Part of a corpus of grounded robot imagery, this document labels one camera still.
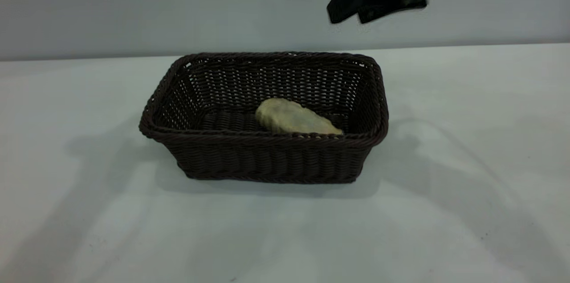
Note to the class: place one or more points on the black woven wicker basket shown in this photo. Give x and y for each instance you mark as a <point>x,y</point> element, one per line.
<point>267,158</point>

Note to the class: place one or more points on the striped orange bread roll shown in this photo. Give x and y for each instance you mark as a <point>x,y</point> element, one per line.
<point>289,118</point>

